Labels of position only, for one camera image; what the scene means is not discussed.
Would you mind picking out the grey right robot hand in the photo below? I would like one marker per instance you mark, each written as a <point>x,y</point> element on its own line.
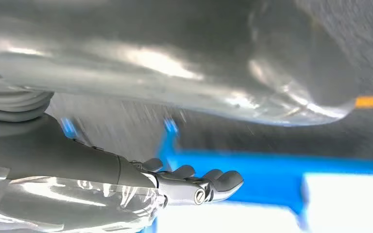
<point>141,32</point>

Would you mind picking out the blue metal shelf rack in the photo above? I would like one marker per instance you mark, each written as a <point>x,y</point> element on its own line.
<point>238,173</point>

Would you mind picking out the white plastic storage bin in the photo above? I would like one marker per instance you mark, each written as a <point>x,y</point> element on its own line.
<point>347,205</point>
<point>225,222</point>

